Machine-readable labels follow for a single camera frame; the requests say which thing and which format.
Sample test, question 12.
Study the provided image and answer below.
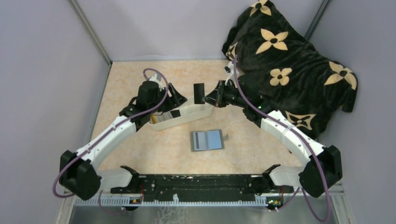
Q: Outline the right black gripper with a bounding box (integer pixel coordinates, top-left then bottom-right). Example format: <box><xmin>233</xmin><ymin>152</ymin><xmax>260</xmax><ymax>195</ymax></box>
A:
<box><xmin>203</xmin><ymin>80</ymin><xmax>248</xmax><ymax>108</ymax></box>

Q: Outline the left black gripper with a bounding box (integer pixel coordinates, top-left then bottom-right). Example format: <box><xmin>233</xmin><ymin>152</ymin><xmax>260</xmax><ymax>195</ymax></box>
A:
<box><xmin>148</xmin><ymin>83</ymin><xmax>187</xmax><ymax>114</ymax></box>

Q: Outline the dark credit card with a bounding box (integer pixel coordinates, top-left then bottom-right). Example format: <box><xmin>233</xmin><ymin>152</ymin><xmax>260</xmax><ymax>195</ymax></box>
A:
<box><xmin>193</xmin><ymin>83</ymin><xmax>205</xmax><ymax>105</ymax></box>
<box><xmin>170</xmin><ymin>110</ymin><xmax>181</xmax><ymax>119</ymax></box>

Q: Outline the white plastic tray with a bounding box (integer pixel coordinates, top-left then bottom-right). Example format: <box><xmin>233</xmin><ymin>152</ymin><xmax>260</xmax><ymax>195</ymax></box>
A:
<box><xmin>148</xmin><ymin>96</ymin><xmax>214</xmax><ymax>131</ymax></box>

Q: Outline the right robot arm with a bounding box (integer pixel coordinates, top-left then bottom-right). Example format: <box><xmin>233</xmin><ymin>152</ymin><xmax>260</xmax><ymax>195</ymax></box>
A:
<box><xmin>202</xmin><ymin>80</ymin><xmax>342</xmax><ymax>198</ymax></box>

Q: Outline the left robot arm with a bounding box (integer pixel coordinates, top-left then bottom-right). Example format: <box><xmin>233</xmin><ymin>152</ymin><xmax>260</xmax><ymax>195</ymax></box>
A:
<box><xmin>55</xmin><ymin>81</ymin><xmax>187</xmax><ymax>200</ymax></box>

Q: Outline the stack of white cards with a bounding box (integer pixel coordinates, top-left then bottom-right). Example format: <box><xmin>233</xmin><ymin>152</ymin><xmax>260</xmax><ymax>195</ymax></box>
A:
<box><xmin>151</xmin><ymin>112</ymin><xmax>173</xmax><ymax>124</ymax></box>

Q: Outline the black floral blanket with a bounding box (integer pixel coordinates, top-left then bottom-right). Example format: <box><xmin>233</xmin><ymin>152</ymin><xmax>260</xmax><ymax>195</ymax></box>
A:
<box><xmin>222</xmin><ymin>0</ymin><xmax>358</xmax><ymax>138</ymax></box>

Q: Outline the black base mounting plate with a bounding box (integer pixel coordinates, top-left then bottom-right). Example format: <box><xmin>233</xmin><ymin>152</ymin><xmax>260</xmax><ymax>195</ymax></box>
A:
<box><xmin>110</xmin><ymin>174</ymin><xmax>294</xmax><ymax>203</ymax></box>

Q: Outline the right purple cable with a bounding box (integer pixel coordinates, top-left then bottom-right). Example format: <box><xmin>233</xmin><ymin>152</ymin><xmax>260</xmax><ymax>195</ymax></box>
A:
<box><xmin>233</xmin><ymin>55</ymin><xmax>332</xmax><ymax>224</ymax></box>

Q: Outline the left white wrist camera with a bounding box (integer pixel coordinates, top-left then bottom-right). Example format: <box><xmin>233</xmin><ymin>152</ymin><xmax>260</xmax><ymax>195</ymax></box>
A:
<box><xmin>149</xmin><ymin>73</ymin><xmax>164</xmax><ymax>91</ymax></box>

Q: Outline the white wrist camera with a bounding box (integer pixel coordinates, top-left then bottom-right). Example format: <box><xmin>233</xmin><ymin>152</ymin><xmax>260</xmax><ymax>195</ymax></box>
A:
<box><xmin>149</xmin><ymin>73</ymin><xmax>164</xmax><ymax>91</ymax></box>
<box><xmin>224</xmin><ymin>62</ymin><xmax>239</xmax><ymax>85</ymax></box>

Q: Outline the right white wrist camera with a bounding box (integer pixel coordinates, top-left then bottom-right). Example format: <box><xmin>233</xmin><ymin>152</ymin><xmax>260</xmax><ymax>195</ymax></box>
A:
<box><xmin>224</xmin><ymin>62</ymin><xmax>239</xmax><ymax>85</ymax></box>

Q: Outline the aluminium frame rail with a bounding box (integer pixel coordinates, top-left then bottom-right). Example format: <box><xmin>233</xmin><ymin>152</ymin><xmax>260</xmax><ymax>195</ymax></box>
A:
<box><xmin>63</xmin><ymin>175</ymin><xmax>345</xmax><ymax>207</ymax></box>

